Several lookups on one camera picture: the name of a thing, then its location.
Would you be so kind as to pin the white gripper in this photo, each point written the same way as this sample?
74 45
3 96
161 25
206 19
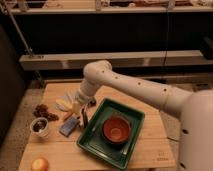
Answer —
80 96

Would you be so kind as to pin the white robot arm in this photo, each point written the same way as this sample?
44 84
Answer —
193 109

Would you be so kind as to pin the green plastic tray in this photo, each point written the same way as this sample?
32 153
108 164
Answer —
93 141

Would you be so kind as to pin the light blue cloth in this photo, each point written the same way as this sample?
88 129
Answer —
65 102

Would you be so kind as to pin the blue sponge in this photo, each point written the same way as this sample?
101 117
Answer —
68 127

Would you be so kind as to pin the bunch of dark grapes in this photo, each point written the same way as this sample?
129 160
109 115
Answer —
42 111

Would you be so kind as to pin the small dark toy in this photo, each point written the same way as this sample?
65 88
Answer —
92 102

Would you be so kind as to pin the white cup with dark contents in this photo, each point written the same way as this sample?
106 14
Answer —
40 127

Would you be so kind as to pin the orange bowl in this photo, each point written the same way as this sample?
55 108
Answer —
116 129

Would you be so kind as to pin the yellow-red apple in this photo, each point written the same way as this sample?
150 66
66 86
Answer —
40 164

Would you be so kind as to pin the metal shelf rack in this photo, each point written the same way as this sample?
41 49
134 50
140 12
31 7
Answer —
163 47

